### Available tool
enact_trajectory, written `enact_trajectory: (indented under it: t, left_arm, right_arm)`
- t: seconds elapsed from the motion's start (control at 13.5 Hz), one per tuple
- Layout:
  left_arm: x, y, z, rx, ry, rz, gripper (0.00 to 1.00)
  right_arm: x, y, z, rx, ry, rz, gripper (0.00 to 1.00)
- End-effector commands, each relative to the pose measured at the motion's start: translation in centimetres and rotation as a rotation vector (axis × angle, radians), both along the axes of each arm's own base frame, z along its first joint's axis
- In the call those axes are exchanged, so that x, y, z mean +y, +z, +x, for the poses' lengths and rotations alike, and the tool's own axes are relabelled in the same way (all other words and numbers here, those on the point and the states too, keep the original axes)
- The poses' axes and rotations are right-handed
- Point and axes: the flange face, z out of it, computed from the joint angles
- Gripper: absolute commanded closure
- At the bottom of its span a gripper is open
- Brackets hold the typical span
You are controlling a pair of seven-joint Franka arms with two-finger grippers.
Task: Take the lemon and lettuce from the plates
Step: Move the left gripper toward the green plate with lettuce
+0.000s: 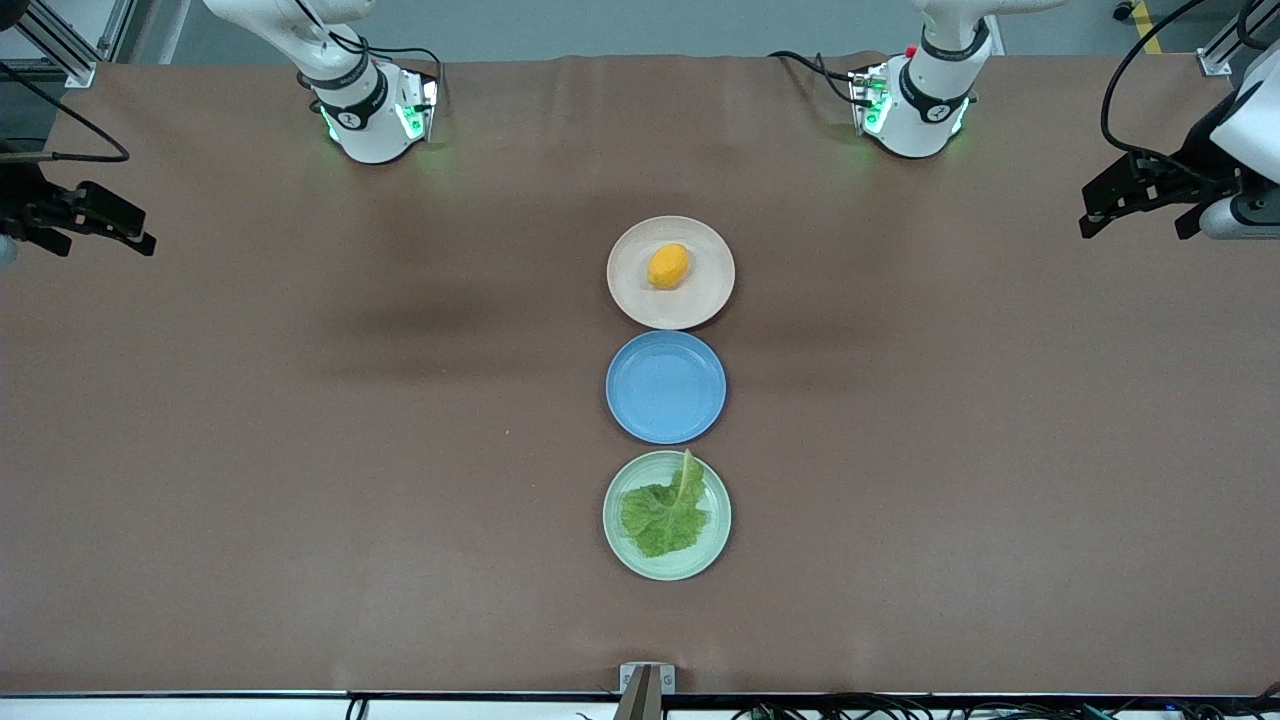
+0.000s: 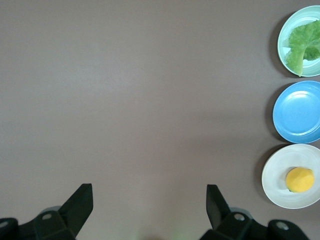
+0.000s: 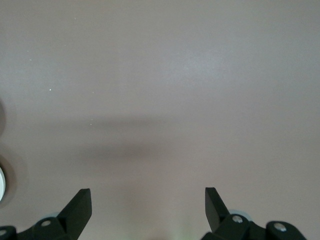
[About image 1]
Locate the black left base cable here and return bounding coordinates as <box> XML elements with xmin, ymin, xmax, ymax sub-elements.
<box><xmin>768</xmin><ymin>49</ymin><xmax>881</xmax><ymax>109</ymax></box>

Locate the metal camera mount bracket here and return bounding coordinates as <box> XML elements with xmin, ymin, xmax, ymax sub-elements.
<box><xmin>612</xmin><ymin>662</ymin><xmax>677</xmax><ymax>720</ymax></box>

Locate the blue round plate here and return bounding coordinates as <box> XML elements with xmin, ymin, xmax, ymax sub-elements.
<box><xmin>605</xmin><ymin>330</ymin><xmax>728</xmax><ymax>446</ymax></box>

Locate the green lettuce leaf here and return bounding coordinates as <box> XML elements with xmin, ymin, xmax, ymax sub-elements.
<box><xmin>619</xmin><ymin>449</ymin><xmax>712</xmax><ymax>559</ymax></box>

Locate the yellow lemon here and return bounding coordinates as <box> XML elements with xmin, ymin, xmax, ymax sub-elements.
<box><xmin>646</xmin><ymin>243</ymin><xmax>692</xmax><ymax>291</ymax></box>

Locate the brown table cover sheet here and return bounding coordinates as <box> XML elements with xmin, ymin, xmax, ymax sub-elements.
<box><xmin>0</xmin><ymin>52</ymin><xmax>1280</xmax><ymax>698</ymax></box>

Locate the beige round plate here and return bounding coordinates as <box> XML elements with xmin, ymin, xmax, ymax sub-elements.
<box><xmin>606</xmin><ymin>215</ymin><xmax>737</xmax><ymax>331</ymax></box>

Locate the aluminium frame profile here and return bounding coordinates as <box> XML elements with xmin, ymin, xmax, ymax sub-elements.
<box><xmin>12</xmin><ymin>0</ymin><xmax>133</xmax><ymax>89</ymax></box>
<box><xmin>1196</xmin><ymin>0</ymin><xmax>1273</xmax><ymax>78</ymax></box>

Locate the light green round plate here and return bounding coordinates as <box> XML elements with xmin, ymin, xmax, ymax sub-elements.
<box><xmin>602</xmin><ymin>450</ymin><xmax>733</xmax><ymax>582</ymax></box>

